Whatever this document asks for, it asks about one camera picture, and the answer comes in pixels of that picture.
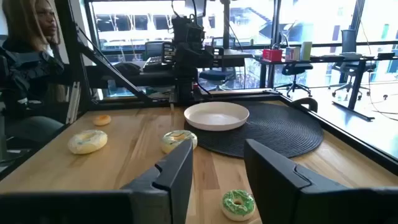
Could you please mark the large white frosted donut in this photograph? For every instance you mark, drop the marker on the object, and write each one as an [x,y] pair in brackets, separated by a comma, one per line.
[93,146]

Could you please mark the black computer mouse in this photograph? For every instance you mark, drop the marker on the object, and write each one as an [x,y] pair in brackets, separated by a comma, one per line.
[127,68]

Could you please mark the long black desk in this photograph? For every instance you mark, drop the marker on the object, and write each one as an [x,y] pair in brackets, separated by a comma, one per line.
[357,81]

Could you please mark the round white plate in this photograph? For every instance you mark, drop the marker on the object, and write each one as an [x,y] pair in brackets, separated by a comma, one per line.
[217,119]

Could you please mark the silver metal bracket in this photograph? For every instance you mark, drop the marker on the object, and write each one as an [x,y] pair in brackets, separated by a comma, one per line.
[74,102]

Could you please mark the pale green container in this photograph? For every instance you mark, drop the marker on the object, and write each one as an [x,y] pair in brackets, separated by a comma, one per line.
[306,51]

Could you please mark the red box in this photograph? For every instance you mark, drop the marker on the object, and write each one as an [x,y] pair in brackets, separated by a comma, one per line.
[272,55]

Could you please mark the white patterned box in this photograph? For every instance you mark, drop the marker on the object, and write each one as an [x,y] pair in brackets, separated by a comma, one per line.
[292,53]

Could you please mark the small orange donut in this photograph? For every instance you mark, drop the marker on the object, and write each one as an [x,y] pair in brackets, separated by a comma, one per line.
[102,120]

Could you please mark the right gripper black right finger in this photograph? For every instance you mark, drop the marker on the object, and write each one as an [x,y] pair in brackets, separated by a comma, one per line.
[273,186]

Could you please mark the small green donut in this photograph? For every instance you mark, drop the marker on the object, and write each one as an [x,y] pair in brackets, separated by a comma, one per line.
[228,207]

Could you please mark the person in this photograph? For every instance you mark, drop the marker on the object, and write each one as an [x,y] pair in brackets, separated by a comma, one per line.
[31,77]

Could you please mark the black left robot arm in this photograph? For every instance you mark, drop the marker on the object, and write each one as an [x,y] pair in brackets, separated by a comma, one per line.
[186,84]

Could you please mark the black office chair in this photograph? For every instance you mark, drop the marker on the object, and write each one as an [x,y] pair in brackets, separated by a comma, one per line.
[295,68]
[216,75]
[351,67]

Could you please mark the large green frosted donut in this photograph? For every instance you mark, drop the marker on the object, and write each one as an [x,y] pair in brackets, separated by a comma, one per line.
[169,143]

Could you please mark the dark computer monitor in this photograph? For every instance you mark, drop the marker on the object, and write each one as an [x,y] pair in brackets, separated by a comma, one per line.
[154,49]

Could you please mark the dark office desk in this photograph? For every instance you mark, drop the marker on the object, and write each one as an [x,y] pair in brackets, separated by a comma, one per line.
[149,79]

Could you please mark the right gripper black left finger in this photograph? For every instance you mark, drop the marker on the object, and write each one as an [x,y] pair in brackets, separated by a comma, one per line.
[174,186]

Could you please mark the tall grey bin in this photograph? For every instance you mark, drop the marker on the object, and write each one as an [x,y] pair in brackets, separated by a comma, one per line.
[348,41]

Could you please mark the grey office desk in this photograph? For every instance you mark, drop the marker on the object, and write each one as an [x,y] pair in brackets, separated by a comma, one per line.
[236,57]

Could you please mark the flat black box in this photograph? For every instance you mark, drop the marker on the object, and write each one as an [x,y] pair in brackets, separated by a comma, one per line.
[386,55]

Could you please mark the black backlit keyboard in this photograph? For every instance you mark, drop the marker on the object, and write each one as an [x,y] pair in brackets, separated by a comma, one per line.
[152,64]

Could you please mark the round black woven placemat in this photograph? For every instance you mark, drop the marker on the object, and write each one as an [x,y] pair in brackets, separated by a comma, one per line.
[280,133]

